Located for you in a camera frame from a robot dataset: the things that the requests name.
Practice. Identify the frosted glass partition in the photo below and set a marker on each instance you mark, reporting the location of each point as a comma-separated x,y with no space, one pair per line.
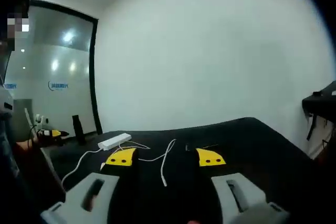
60,58

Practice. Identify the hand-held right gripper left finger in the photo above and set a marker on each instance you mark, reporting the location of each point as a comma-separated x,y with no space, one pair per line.
78,197

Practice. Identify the grey chest-worn device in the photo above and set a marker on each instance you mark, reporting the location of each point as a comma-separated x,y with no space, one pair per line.
5,98

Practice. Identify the grey cabinet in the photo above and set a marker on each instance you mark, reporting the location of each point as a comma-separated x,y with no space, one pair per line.
22,119

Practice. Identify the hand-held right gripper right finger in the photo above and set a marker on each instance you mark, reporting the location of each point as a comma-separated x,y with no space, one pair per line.
249,195

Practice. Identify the white wall socket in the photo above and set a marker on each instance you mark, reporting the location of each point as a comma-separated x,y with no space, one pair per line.
42,119

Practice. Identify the black side furniture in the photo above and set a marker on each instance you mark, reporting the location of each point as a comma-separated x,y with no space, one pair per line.
320,103

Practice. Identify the white power strip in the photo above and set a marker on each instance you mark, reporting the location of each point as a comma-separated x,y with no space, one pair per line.
114,141

